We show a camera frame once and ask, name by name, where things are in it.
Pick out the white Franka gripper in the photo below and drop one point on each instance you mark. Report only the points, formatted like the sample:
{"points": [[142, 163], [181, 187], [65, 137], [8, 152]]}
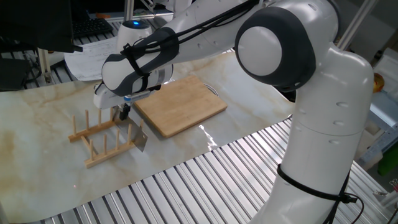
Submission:
{"points": [[105, 99]]}

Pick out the steel cleaver knife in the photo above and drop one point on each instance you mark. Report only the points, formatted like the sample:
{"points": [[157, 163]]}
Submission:
{"points": [[138, 138]]}

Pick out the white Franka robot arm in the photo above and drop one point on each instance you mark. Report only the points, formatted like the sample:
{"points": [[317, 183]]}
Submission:
{"points": [[326, 109]]}

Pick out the wooden cutting board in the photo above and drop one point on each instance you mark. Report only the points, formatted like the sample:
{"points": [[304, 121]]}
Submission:
{"points": [[186, 105]]}

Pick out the wooden peg dish rack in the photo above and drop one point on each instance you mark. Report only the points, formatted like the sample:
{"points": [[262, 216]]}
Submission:
{"points": [[93, 130]]}

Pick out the printed white paper sheet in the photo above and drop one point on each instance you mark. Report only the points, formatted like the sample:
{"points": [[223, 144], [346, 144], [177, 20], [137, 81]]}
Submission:
{"points": [[84, 62]]}

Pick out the marble pattern table mat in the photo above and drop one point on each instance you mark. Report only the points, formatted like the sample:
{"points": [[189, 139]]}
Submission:
{"points": [[37, 124]]}

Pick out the black computer keyboard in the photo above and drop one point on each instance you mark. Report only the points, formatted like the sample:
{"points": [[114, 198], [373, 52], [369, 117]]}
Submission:
{"points": [[90, 28]]}

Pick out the small orange object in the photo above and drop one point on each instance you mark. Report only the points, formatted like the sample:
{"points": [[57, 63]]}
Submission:
{"points": [[102, 15]]}

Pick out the black case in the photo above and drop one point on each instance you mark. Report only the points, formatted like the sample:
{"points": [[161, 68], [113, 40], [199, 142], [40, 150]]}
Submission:
{"points": [[14, 74]]}

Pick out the black computer monitor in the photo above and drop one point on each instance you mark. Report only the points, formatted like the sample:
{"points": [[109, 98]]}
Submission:
{"points": [[31, 21]]}

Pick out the yellow red ball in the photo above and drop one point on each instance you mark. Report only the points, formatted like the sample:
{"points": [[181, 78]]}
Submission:
{"points": [[378, 82]]}

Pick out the green box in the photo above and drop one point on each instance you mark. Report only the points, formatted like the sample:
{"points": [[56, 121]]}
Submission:
{"points": [[390, 160]]}

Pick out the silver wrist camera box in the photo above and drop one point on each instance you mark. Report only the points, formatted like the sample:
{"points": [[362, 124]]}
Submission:
{"points": [[136, 96]]}

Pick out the aluminium frame post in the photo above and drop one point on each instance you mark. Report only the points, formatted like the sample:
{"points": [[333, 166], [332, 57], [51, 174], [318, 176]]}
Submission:
{"points": [[354, 25], [43, 65], [128, 11]]}

